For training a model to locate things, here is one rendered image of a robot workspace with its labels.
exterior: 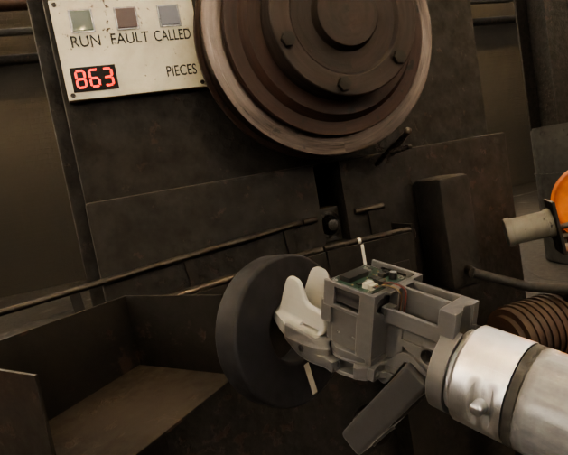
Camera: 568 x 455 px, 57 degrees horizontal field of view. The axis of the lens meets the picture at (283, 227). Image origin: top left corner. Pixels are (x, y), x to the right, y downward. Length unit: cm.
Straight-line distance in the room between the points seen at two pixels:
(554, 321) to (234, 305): 75
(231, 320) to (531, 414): 26
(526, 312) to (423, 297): 68
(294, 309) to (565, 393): 24
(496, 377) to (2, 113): 696
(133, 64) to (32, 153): 603
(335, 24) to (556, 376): 70
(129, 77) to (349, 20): 42
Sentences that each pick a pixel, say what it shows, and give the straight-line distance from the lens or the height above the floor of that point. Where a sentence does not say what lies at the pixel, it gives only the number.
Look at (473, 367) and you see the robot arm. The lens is 39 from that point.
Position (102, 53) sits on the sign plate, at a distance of 107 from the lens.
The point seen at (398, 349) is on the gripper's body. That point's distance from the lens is 44.
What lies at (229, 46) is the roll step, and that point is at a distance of 95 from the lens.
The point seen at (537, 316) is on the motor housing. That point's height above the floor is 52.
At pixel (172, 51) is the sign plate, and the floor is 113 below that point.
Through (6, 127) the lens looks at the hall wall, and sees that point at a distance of 713.
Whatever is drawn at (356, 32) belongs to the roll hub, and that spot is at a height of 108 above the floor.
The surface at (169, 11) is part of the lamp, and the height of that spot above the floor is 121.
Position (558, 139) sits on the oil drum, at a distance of 361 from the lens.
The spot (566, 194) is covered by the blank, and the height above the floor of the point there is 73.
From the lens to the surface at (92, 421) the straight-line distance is 74.
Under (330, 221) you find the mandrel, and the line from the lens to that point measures 111.
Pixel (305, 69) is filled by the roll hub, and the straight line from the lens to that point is 91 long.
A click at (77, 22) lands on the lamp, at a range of 108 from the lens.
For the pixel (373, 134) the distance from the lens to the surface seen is 104.
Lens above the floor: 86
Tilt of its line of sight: 6 degrees down
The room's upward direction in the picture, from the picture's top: 10 degrees counter-clockwise
